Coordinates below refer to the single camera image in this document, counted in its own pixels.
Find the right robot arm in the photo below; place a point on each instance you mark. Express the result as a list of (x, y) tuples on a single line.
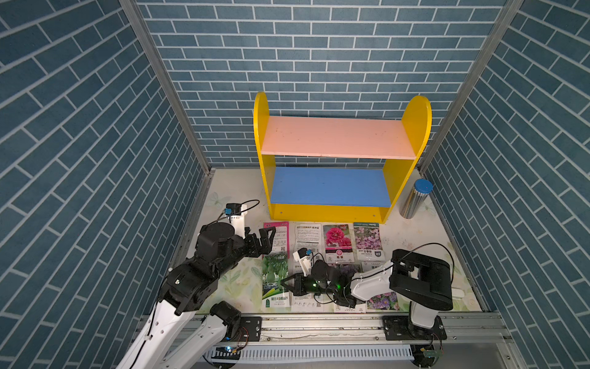
[(424, 280)]

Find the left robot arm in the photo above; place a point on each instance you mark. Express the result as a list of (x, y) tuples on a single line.
[(185, 289)]

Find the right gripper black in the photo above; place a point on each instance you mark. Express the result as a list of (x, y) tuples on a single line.
[(299, 284)]

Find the white text packet shelf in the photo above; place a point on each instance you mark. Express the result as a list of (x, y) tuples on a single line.
[(305, 303)]

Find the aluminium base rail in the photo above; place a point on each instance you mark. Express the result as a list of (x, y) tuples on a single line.
[(472, 339)]

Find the red zinnia seed packet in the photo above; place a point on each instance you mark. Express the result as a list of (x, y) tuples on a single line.
[(387, 301)]

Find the pink bordered seed packet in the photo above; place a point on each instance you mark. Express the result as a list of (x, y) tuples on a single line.
[(281, 240)]

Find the green gourd seed packet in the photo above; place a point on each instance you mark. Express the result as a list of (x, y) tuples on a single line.
[(274, 270)]

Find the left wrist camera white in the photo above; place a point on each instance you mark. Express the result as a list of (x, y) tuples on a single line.
[(235, 217)]

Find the magenta hollyhock seed packet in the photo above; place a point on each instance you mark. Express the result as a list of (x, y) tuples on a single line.
[(338, 244)]

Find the mixed flower seed packet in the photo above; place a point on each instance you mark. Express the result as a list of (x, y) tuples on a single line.
[(350, 269)]

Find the yellow shelf with pink board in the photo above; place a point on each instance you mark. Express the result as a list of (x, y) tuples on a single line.
[(338, 195)]

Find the white text seed packet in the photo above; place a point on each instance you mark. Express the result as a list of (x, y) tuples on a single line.
[(308, 239)]

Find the purple flower seed packet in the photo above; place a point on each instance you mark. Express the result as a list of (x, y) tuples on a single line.
[(368, 242)]

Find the steel bottle blue lid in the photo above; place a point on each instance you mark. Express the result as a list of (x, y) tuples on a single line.
[(418, 194)]

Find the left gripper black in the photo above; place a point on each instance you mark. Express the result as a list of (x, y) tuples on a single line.
[(256, 250)]

